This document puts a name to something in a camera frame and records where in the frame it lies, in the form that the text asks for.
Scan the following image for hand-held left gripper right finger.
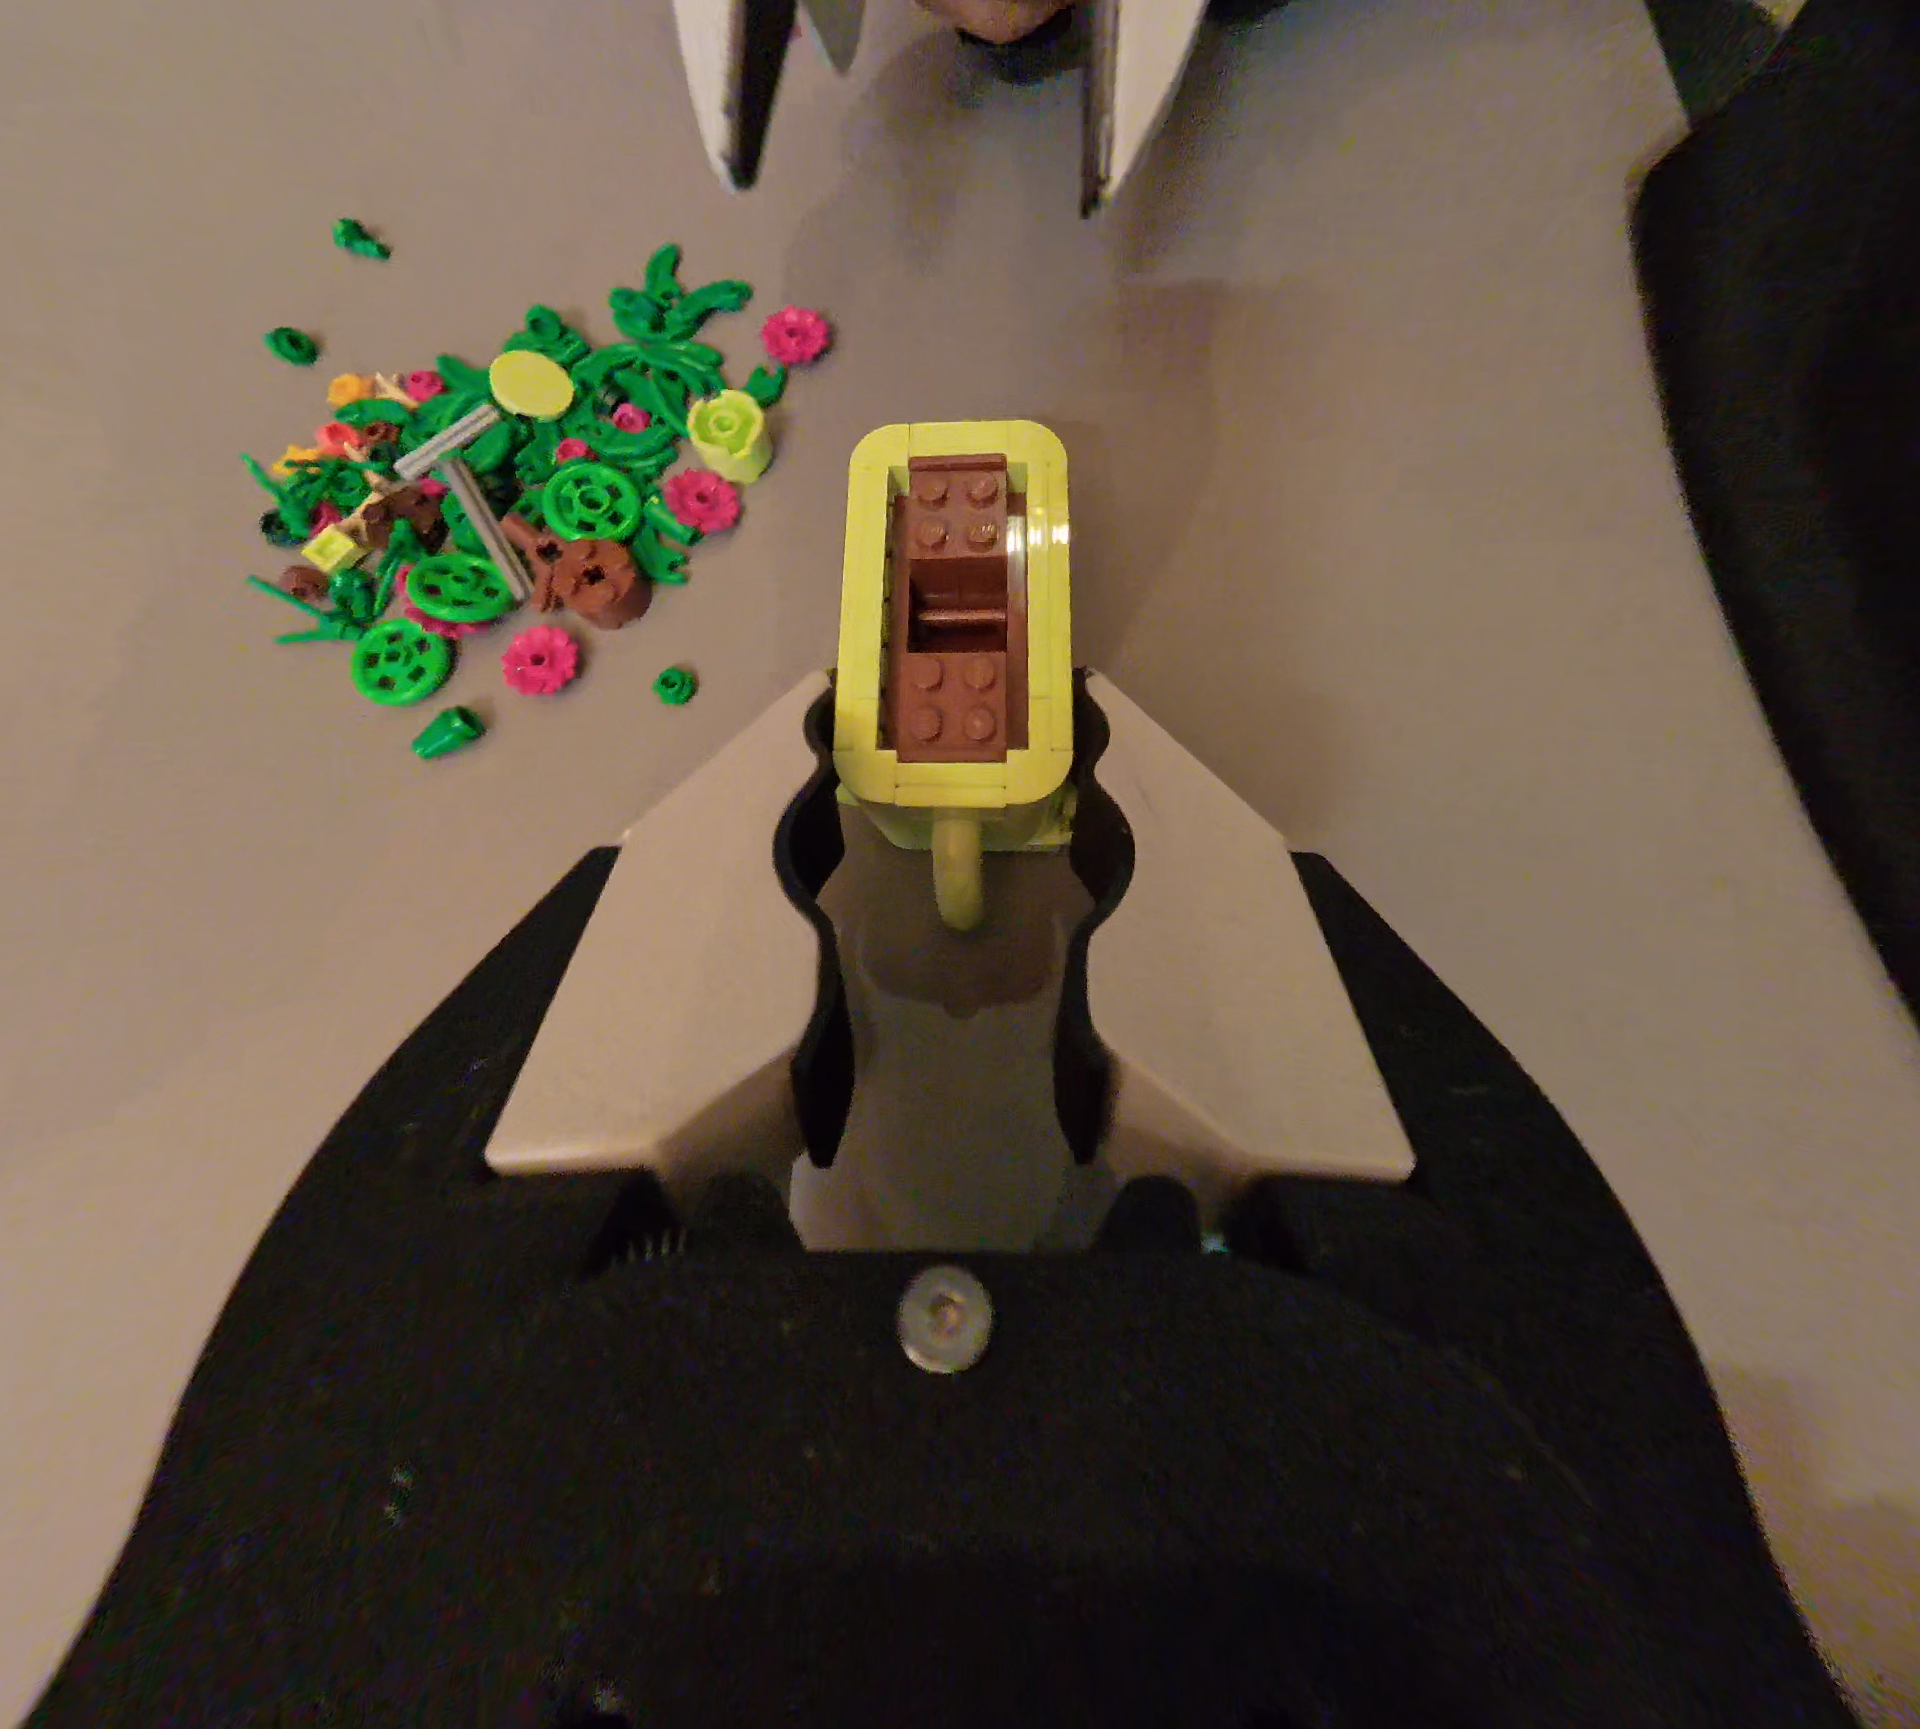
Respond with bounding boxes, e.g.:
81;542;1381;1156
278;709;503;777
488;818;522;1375
1050;666;1419;1216

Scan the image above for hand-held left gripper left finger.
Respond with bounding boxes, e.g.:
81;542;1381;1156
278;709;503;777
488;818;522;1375
481;666;859;1216

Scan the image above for pile of small toy pieces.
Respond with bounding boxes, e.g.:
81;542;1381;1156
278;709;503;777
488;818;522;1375
239;213;834;762

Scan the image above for lime toy brick pot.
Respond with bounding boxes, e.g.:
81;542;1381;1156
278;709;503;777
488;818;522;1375
832;415;1081;937

